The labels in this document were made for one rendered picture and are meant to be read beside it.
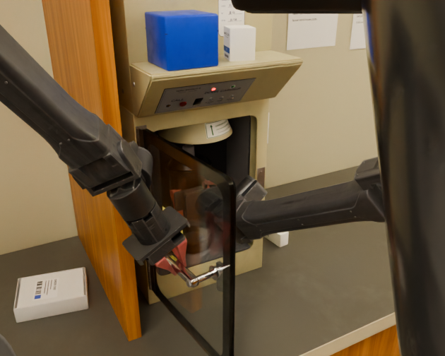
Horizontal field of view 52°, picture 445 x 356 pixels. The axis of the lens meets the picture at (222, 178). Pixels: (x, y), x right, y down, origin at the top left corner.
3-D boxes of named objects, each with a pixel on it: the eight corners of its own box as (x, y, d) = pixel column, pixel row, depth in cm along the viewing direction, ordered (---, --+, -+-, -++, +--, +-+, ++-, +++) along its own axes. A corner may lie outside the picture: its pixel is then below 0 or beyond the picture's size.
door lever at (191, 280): (190, 257, 84) (189, 245, 83) (219, 282, 77) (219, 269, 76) (164, 267, 82) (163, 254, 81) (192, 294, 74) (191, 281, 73)
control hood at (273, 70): (132, 114, 89) (127, 63, 85) (270, 95, 103) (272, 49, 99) (152, 131, 80) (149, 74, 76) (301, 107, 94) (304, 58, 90)
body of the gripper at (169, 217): (126, 250, 76) (104, 220, 72) (174, 212, 79) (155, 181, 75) (143, 268, 71) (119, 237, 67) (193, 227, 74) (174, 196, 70)
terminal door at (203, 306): (155, 289, 106) (143, 126, 90) (232, 377, 84) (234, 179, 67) (152, 291, 106) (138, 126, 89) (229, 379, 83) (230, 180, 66)
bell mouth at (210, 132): (147, 126, 112) (145, 104, 110) (211, 116, 120) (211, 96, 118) (176, 150, 98) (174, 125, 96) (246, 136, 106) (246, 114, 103)
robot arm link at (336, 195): (393, 174, 57) (436, 231, 61) (406, 145, 60) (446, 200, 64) (205, 216, 91) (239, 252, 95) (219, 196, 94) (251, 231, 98)
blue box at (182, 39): (147, 62, 86) (143, 11, 82) (195, 57, 90) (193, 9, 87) (167, 71, 78) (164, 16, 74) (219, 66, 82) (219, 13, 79)
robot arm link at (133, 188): (100, 198, 66) (135, 186, 65) (107, 170, 71) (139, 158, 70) (123, 230, 70) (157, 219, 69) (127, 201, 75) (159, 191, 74)
